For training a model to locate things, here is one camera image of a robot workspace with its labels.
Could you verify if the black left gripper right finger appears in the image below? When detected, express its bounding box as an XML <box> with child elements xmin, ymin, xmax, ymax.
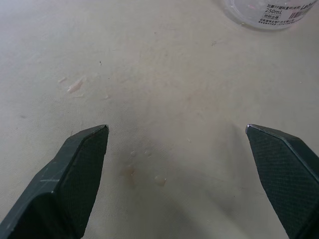
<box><xmin>245</xmin><ymin>123</ymin><xmax>319</xmax><ymax>239</ymax></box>

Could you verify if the clear plastic measuring beaker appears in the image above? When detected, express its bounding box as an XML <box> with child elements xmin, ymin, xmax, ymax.
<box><xmin>219</xmin><ymin>0</ymin><xmax>317</xmax><ymax>31</ymax></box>

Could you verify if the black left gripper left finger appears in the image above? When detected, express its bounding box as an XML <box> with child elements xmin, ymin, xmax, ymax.
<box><xmin>0</xmin><ymin>124</ymin><xmax>110</xmax><ymax>239</ymax></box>

